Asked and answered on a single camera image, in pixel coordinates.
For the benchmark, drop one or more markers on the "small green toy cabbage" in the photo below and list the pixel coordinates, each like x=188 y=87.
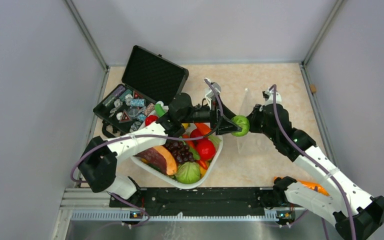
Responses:
x=243 y=123

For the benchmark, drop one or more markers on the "purple toy grapes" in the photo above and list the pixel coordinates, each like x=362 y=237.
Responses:
x=180 y=151

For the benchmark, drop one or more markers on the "red toy bell pepper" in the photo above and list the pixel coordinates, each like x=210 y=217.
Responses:
x=150 y=119

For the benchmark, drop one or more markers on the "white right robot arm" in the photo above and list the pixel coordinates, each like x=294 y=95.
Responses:
x=354 y=213

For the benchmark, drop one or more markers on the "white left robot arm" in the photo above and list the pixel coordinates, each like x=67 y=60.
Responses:
x=100 y=160

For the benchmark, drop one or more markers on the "green toy lettuce leaf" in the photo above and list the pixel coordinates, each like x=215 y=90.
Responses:
x=215 y=140

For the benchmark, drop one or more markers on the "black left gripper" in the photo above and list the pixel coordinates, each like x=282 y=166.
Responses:
x=221 y=124

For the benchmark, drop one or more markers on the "red toy chili pepper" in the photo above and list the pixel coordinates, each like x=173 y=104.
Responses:
x=203 y=164

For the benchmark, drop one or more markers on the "orange toy carrot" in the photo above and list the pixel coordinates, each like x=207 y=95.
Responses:
x=203 y=128

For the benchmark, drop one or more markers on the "small red toy tomato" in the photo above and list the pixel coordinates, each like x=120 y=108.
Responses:
x=196 y=134

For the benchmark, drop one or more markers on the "green toy cucumber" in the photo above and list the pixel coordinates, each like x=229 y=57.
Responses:
x=159 y=110

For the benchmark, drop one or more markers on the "clear zip top bag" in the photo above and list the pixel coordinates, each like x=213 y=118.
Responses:
x=252 y=143

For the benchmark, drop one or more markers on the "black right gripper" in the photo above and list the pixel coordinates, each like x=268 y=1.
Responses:
x=257 y=111

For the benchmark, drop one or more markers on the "white plastic basket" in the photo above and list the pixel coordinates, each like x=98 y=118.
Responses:
x=171 y=178

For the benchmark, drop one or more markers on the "black foam-lined case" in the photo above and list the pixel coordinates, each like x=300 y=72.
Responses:
x=147 y=79

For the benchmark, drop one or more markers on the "large green toy cabbage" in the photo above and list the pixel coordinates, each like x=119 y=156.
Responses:
x=188 y=173

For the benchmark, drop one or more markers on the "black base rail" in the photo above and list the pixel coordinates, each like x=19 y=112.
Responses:
x=212 y=202

